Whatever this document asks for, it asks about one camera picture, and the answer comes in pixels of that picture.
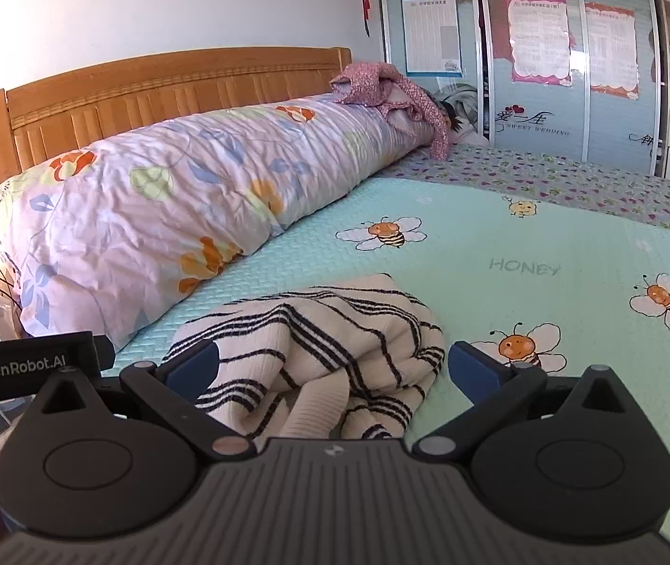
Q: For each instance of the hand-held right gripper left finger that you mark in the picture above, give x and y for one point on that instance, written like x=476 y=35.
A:
x=197 y=362

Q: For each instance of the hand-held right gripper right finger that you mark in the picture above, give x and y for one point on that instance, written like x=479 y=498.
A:
x=476 y=368

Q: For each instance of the cream black striped sweater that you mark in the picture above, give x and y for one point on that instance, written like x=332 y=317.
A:
x=323 y=341

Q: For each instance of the mint bee print bedspread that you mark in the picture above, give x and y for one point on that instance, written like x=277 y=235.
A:
x=488 y=235

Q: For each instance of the pink floral rolled duvet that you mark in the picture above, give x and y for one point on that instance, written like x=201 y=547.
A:
x=164 y=200

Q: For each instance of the grey striped cloth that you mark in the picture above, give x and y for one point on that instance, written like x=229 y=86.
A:
x=461 y=109

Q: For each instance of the sliding door wardrobe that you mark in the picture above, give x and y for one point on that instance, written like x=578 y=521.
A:
x=541 y=112

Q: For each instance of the wooden headboard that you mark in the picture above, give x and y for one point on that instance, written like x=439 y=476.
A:
x=135 y=85

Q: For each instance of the pink floral garment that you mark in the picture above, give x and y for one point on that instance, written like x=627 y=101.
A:
x=388 y=88

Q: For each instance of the red hanging tassel ornament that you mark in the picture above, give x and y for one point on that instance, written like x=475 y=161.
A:
x=365 y=9

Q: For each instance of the pink bordered wall poster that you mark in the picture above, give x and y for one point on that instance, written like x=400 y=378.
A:
x=538 y=38

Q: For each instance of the blue bordered wall poster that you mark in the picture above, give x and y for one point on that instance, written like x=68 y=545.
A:
x=429 y=35

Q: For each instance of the orange bordered wall poster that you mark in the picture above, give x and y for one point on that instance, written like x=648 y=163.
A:
x=611 y=50

